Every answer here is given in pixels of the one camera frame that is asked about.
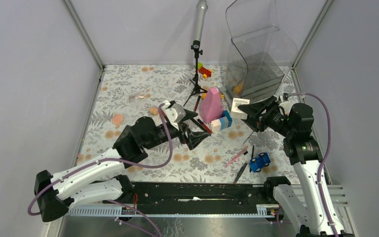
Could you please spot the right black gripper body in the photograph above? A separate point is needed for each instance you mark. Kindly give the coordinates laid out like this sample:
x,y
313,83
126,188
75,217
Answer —
x,y
273,119

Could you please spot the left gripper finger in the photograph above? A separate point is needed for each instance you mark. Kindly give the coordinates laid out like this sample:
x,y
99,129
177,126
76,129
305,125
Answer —
x,y
189,115
193,139

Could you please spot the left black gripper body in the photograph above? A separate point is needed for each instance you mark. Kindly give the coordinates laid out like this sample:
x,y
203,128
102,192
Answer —
x,y
180,133

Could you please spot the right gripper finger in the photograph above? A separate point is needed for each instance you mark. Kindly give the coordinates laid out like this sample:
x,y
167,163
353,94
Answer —
x,y
252,123
254,109

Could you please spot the red lip gloss tube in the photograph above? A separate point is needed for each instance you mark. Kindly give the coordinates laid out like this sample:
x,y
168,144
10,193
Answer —
x,y
204,125

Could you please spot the clear acrylic makeup organizer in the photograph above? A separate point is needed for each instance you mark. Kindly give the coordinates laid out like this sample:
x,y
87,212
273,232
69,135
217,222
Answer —
x,y
258,49

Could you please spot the black makeup brush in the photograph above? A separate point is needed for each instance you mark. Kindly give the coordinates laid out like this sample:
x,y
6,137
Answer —
x,y
200,126

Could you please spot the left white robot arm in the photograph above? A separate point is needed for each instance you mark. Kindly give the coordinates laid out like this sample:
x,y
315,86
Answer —
x,y
57,193

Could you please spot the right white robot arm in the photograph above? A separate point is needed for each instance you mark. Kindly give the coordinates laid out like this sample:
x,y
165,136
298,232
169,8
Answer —
x,y
316,217

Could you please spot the beige makeup sponge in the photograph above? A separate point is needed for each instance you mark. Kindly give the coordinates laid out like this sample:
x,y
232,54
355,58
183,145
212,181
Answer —
x,y
153,111

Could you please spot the dark red lip pencil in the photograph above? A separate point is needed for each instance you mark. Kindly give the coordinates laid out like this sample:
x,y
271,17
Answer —
x,y
197,103

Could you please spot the pink foam wedge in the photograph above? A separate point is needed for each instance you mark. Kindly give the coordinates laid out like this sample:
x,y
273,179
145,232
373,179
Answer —
x,y
212,106

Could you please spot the black pencil by car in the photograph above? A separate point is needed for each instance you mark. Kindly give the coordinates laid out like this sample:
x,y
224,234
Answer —
x,y
252,158

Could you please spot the yellow toy piece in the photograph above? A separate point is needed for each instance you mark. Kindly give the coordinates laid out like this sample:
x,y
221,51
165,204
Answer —
x,y
238,88

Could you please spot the white blue brick stack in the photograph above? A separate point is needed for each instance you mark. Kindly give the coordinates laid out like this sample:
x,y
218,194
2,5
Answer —
x,y
221,123

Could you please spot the pink eyebrow razor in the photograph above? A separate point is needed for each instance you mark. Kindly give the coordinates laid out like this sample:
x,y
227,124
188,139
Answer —
x,y
237,156

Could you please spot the blue toy car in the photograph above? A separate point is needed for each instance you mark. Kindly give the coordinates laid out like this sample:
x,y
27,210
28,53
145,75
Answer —
x,y
260,161

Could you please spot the red yellow lego bricks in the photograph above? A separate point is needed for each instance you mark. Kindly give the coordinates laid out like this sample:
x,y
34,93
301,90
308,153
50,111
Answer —
x,y
206,73

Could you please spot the black mascara tube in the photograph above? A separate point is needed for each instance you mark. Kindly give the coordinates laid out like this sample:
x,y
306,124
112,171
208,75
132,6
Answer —
x,y
240,172

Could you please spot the round orange powder puff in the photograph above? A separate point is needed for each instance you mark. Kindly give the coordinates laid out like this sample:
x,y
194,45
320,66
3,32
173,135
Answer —
x,y
117,119

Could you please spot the silver microphone on tripod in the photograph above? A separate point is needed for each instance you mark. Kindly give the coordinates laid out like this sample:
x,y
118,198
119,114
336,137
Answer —
x,y
201,10

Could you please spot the black wire hair loop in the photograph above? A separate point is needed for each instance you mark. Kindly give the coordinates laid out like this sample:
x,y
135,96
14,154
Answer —
x,y
247,138

